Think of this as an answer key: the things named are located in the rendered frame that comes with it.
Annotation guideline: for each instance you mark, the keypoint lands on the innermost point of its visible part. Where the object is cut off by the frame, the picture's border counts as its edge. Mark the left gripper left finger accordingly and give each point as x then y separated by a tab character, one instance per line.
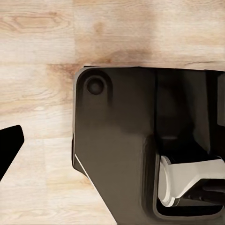
11	140

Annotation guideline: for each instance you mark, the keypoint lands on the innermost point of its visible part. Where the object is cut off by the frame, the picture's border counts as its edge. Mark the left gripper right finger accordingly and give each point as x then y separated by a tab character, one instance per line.
217	139

